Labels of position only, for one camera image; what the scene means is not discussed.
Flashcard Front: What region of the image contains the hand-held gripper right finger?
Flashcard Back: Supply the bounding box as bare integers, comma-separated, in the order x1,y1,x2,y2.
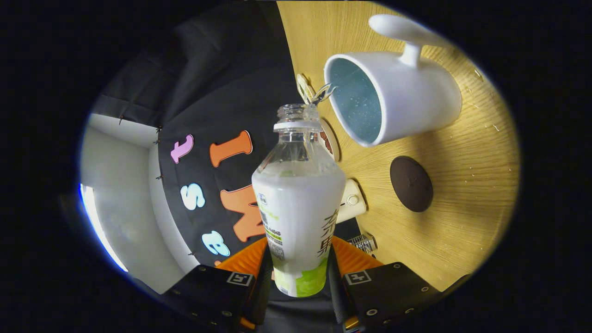
327,236,444,333

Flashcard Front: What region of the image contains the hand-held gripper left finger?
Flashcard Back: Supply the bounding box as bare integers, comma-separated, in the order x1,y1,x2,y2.
160,237,274,333

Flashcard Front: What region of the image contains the clear juice bottle white label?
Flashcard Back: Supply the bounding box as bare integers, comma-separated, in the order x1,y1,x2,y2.
251,104,346,298

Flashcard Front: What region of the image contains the dark brown round coaster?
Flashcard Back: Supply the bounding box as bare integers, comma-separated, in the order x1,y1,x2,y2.
390,156,434,213

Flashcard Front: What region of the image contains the white cup blue inside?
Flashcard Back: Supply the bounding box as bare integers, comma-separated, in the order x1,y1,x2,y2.
323,14,463,148

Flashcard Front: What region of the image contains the cream toaster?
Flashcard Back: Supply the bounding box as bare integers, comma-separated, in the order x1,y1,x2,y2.
335,179,367,224

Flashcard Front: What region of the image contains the wooden table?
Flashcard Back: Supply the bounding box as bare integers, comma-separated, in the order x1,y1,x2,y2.
277,0,521,292

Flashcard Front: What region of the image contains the round white plate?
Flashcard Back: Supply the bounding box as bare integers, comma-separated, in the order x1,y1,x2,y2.
319,118,341,162

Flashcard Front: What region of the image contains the white divided condiment dish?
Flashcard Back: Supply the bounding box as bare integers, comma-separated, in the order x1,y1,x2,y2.
296,73,315,105

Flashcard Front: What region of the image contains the black backdrop cloth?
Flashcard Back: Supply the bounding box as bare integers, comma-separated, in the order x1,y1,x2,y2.
92,0,361,333

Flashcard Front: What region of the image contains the metal wire utensil holder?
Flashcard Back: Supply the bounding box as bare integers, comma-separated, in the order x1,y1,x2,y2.
347,234,377,255

